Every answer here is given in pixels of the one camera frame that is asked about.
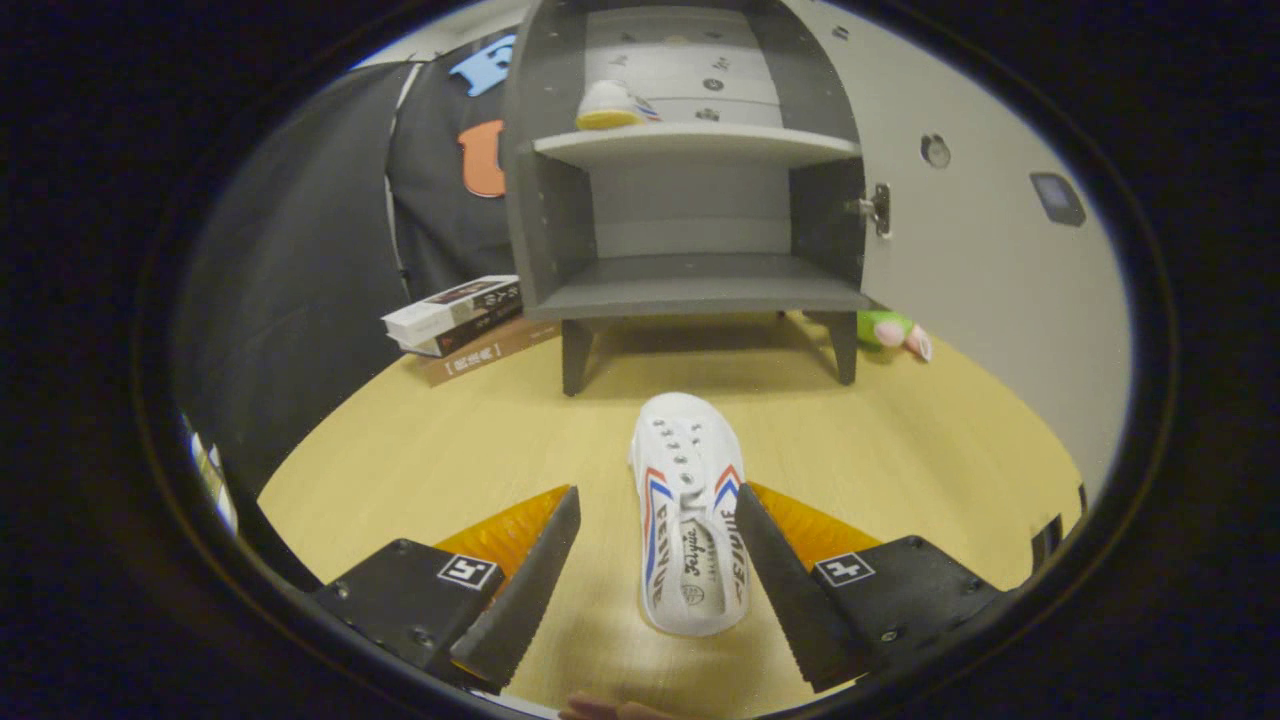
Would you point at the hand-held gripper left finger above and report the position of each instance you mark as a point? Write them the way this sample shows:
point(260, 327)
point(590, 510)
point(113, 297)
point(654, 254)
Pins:
point(520, 600)

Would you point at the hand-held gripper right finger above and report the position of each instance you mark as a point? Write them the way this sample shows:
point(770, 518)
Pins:
point(790, 600)

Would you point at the white shoe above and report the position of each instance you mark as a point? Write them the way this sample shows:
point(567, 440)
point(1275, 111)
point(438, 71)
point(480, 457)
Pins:
point(608, 105)
point(690, 440)

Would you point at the grey shoe cabinet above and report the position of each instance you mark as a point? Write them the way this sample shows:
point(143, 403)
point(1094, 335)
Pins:
point(700, 280)

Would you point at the grey shoe cabinet door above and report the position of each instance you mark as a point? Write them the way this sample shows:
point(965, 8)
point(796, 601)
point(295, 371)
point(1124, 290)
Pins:
point(1000, 300)

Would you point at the brown book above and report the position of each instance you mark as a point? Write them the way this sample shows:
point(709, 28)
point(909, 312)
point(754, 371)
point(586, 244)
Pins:
point(490, 355)

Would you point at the dark book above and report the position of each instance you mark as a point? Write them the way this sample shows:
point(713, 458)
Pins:
point(485, 325)

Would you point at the green plush toy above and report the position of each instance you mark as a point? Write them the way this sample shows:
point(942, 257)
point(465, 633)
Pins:
point(880, 328)

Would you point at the pile of small clutter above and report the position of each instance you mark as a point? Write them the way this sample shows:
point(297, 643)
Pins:
point(212, 475)

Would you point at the black backdrop cloth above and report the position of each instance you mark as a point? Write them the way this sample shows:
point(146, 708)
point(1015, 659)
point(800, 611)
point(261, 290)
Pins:
point(300, 300)

